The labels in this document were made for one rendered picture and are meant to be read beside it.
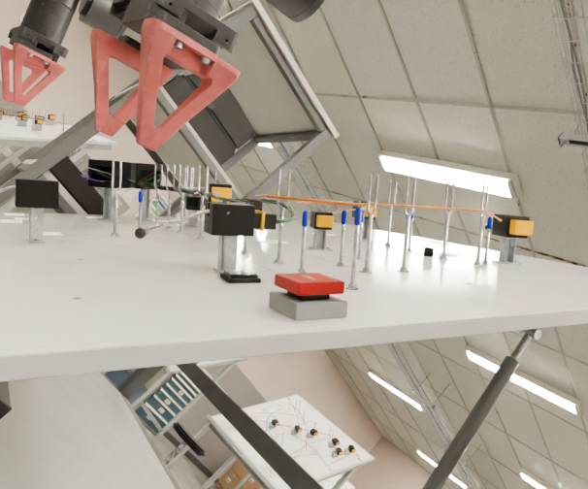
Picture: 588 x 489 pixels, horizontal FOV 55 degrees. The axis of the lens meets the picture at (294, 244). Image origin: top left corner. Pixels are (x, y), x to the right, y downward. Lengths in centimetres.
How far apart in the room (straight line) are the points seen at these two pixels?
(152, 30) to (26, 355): 22
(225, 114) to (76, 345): 147
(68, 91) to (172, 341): 799
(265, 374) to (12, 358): 1070
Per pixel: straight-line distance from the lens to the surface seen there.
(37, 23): 91
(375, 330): 52
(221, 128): 183
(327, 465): 511
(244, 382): 1089
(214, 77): 39
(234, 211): 72
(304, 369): 1161
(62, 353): 42
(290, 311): 51
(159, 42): 38
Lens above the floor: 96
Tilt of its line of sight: 17 degrees up
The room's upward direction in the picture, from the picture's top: 47 degrees clockwise
